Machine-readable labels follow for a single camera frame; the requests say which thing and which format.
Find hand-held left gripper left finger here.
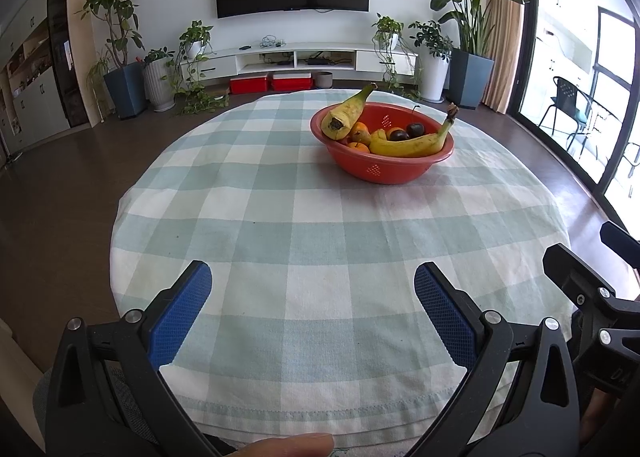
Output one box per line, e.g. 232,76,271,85
44,260,221,457

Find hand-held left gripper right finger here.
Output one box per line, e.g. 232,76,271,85
405,262,581,457

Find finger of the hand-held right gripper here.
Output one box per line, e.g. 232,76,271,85
600,221,640,270
542,243,640,329

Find red plastic basin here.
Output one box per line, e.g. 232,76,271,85
310,104,455,185

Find large yellow banana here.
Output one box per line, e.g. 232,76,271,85
369,104,460,158

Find dark purple plum with stem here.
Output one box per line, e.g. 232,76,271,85
405,106,425,139

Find yellow banana with stubby stem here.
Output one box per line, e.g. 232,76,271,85
321,82,378,140

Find person's right hand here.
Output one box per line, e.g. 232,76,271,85
580,384,621,445

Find black outdoor table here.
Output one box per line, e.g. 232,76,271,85
570,104,618,160

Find green checkered tablecloth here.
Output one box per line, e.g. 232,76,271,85
110,88,573,448

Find black outdoor chair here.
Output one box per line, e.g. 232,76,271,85
537,76,601,148

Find beige cushioned seat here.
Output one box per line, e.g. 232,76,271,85
0,317,46,457

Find black framed glass door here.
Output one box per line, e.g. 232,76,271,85
517,0,640,228

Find broad-leaf plant in blue pot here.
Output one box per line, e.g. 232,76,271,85
402,0,531,110

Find beige curtain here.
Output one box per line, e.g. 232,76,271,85
482,0,526,115

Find plant in white ribbed pot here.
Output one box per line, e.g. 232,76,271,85
142,48,177,113

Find leafy tree in blue pot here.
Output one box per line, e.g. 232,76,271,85
75,0,148,120

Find bushy plant in tall white pot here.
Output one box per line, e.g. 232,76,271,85
409,20,453,104

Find red storage box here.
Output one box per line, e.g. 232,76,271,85
229,76,271,95
270,73,314,92

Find white television cabinet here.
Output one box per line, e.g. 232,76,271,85
180,42,420,83

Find trailing pothos in white pot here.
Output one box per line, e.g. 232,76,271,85
371,13,421,100
165,20,231,115

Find white wall cabinet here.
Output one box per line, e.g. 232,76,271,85
0,0,71,148

